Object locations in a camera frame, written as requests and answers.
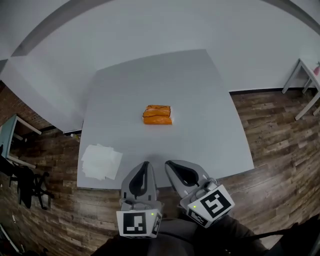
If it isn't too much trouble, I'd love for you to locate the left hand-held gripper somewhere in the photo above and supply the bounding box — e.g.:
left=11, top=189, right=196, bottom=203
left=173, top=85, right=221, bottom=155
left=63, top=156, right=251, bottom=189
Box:
left=116, top=161, right=164, bottom=239

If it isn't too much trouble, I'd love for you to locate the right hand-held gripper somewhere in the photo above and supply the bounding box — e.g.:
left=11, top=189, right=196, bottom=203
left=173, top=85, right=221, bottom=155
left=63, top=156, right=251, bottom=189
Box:
left=164, top=160, right=236, bottom=229

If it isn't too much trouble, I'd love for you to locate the stack of white tissues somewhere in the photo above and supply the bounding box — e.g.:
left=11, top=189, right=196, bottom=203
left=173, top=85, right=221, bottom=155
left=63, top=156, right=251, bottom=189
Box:
left=80, top=143, right=124, bottom=181

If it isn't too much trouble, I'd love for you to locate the orange packet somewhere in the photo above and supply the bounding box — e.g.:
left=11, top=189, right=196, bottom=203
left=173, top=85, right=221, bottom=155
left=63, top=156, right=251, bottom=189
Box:
left=142, top=104, right=174, bottom=126

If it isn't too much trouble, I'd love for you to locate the person's right forearm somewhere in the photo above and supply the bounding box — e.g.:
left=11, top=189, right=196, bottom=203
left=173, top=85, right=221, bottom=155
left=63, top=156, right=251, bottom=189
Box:
left=194, top=214, right=268, bottom=256

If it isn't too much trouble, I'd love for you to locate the person's grey clothing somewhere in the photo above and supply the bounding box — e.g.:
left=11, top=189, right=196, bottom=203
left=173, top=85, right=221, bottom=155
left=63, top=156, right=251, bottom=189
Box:
left=149, top=217, right=199, bottom=256

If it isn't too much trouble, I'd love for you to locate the black office chair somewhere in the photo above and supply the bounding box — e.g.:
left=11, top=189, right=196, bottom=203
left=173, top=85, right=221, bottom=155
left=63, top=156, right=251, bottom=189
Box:
left=0, top=154, right=55, bottom=211

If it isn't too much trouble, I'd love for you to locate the pale desk with white legs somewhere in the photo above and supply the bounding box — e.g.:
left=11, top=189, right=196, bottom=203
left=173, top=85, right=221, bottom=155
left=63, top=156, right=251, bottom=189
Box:
left=0, top=114, right=43, bottom=169

